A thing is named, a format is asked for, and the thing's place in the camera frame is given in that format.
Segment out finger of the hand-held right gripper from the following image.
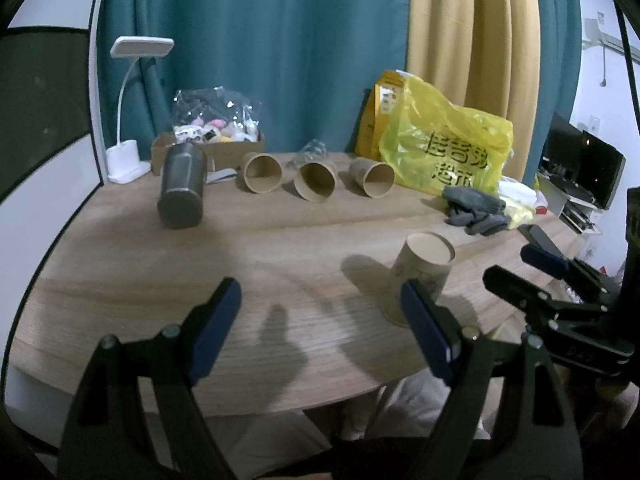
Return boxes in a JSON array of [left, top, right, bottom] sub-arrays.
[[482, 266, 608, 331], [520, 244, 621, 306]]

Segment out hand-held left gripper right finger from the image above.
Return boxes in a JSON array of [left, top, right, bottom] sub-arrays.
[[400, 280, 583, 480]]

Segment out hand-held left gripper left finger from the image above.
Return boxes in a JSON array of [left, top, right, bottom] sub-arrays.
[[56, 277, 243, 480]]

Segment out printed brown paper cup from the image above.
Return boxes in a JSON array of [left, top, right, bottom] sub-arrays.
[[379, 232, 457, 329]]

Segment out plain brown paper cup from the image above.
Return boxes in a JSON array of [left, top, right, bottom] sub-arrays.
[[241, 152, 284, 195], [293, 161, 338, 204], [348, 157, 396, 198]]

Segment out yellow and white cloth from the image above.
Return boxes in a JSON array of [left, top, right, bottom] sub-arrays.
[[497, 177, 548, 231]]

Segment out white side table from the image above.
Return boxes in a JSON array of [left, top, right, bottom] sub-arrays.
[[535, 172, 606, 236]]

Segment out pair of grey gloves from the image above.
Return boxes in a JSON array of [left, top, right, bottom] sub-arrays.
[[442, 185, 508, 236]]

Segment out black monitor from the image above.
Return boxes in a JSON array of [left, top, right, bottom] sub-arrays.
[[575, 130, 627, 211], [541, 111, 585, 181]]

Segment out dark grey metal bottle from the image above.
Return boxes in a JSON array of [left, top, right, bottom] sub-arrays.
[[157, 141, 208, 230]]

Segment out yellow plastic shopping bag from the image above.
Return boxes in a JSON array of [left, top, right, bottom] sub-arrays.
[[377, 74, 515, 197]]

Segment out cardboard box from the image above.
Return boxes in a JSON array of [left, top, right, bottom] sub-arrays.
[[151, 130, 266, 177]]

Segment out white desk lamp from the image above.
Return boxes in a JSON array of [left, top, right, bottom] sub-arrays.
[[105, 36, 176, 185]]

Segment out narrow teal curtain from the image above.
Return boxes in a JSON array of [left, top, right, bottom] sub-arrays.
[[530, 0, 583, 181]]

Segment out crumpled clear plastic wrapper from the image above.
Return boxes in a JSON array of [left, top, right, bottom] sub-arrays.
[[290, 139, 331, 167]]

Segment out orange paper package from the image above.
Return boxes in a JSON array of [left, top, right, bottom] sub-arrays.
[[354, 70, 416, 158]]

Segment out clear plastic bag of toys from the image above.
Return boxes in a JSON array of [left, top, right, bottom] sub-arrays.
[[172, 87, 263, 146]]

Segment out black stand pole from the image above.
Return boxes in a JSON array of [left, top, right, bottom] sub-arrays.
[[607, 0, 640, 136]]

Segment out yellow curtain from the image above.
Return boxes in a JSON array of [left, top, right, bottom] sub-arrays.
[[405, 0, 541, 181]]

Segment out black and white reflector panel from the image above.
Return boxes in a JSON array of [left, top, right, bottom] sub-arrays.
[[0, 0, 108, 461]]

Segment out wide teal curtain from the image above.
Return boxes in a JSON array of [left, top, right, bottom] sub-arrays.
[[97, 0, 413, 161]]

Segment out white wall conduit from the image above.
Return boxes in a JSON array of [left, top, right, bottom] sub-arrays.
[[582, 10, 640, 63]]

